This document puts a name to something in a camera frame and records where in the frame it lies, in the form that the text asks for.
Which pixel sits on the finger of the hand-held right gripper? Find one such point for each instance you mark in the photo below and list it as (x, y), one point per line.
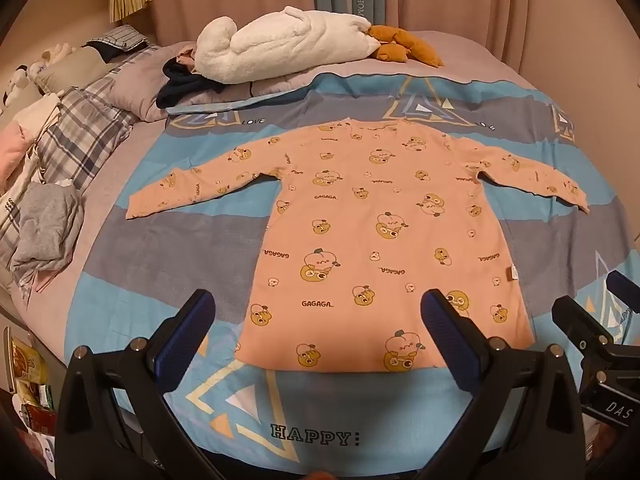
(582, 325)
(625, 290)

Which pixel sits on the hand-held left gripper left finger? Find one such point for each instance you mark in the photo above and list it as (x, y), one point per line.
(186, 330)

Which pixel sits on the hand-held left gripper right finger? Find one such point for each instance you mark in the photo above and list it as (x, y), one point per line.
(441, 330)

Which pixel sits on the pink printed long-sleeve shirt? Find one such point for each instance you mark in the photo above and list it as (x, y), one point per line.
(350, 210)

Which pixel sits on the blue grey printed blanket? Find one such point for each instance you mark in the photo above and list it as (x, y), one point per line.
(150, 260)

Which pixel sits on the yellow snack packet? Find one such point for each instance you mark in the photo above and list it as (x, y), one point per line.
(27, 357)

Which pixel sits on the red snack packet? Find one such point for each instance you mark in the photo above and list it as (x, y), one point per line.
(40, 417)

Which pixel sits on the grey garment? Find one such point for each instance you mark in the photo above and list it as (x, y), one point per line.
(45, 225)

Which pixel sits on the dark navy clothing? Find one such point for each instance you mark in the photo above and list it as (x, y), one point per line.
(182, 85)

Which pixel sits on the pink cloth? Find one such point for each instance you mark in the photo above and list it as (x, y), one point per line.
(12, 155)

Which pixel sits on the mauve pillow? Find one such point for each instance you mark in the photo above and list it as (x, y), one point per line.
(140, 85)

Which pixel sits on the beige cushion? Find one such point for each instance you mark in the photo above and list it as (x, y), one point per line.
(70, 67)

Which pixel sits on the plaid pillow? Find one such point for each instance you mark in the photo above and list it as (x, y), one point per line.
(120, 37)

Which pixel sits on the white plush goose toy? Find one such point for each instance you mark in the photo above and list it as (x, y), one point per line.
(280, 40)

